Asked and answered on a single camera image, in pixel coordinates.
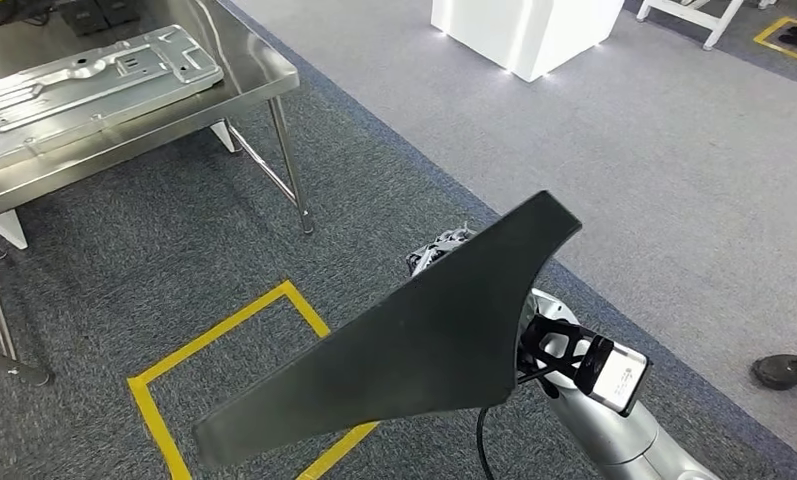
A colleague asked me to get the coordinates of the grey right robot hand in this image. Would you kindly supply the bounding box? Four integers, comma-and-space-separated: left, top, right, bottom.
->
407, 225, 479, 276

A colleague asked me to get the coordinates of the black plastic car part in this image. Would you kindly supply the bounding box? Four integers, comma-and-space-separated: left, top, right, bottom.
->
192, 190, 583, 468

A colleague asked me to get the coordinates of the stainless steel workbench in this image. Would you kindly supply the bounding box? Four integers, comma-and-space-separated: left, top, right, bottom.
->
0, 0, 314, 362

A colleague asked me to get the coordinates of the white bench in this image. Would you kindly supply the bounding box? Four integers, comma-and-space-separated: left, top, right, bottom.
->
636, 0, 747, 52

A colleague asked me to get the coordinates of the large stamped metal plate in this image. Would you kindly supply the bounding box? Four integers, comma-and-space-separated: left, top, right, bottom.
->
0, 25, 226, 177

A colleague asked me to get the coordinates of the chrome floor tube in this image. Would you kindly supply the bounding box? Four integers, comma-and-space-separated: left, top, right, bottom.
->
0, 344, 55, 388

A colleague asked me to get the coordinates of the dark equipment case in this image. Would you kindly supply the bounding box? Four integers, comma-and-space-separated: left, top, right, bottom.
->
0, 0, 58, 31

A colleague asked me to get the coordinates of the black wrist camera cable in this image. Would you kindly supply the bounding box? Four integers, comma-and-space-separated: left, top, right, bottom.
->
475, 370, 562, 480

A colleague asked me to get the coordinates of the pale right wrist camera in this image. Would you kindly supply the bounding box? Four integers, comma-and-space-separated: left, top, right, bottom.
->
573, 334, 652, 419

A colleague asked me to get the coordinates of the white pedestal block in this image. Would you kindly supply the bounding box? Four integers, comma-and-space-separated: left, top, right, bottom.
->
431, 0, 628, 84

